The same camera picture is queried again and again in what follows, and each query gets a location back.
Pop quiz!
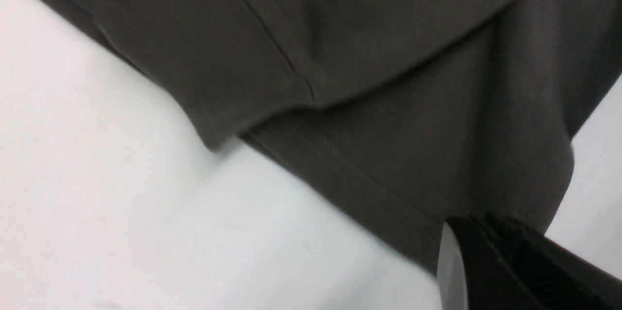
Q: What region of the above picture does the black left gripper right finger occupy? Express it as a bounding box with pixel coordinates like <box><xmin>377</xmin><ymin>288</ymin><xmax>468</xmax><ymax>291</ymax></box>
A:
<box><xmin>486</xmin><ymin>213</ymin><xmax>621</xmax><ymax>310</ymax></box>

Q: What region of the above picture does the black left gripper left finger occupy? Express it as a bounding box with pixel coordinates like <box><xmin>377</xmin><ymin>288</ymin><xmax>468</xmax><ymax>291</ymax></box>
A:
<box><xmin>437</xmin><ymin>217</ymin><xmax>549</xmax><ymax>310</ymax></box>

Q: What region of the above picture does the dark gray long-sleeved shirt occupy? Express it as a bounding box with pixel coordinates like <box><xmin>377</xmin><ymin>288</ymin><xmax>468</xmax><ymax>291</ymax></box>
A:
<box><xmin>42</xmin><ymin>0</ymin><xmax>621</xmax><ymax>272</ymax></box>

